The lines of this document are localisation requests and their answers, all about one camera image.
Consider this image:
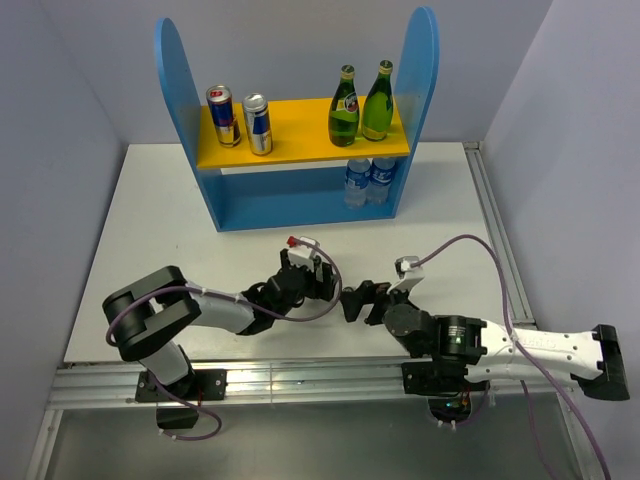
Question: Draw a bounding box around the silver blue can front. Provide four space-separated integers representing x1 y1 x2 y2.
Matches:
242 93 273 156

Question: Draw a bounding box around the green glass Perrier bottle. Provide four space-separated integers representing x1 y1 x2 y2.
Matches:
328 64 360 147

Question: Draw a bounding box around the blue silver Red Bull can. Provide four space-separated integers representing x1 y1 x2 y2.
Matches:
206 85 241 148

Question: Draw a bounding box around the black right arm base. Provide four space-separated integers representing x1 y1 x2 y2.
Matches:
400 361 490 430

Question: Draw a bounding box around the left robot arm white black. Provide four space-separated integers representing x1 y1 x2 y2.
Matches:
102 245 342 400

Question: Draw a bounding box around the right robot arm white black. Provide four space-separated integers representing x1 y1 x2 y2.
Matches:
340 281 630 401

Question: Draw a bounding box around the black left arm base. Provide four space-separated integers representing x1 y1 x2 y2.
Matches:
134 369 227 434

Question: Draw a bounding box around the blue and yellow wooden shelf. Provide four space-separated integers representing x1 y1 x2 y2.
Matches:
154 6 440 232

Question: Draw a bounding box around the clear Pocari Sweat bottle left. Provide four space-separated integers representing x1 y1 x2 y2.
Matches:
344 158 371 209

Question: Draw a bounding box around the clear pocari sweat bottle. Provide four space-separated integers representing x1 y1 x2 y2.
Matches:
344 158 371 209
366 157 396 205

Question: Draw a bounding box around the clear Pocari Sweat bottle right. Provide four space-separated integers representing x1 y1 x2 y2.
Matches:
366 157 396 205

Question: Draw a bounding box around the green glass bottle yellow label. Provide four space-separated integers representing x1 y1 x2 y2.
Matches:
362 60 393 141

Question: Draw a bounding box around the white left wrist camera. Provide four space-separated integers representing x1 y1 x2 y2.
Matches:
286 236 320 271

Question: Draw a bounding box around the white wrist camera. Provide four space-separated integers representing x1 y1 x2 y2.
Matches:
286 236 320 271
387 256 425 295

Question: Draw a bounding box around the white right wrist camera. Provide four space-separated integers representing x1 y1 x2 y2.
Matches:
387 256 425 295

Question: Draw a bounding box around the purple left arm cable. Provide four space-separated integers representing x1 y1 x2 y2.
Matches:
106 239 344 442

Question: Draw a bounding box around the aluminium mounting rail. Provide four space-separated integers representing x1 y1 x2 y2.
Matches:
47 354 571 412

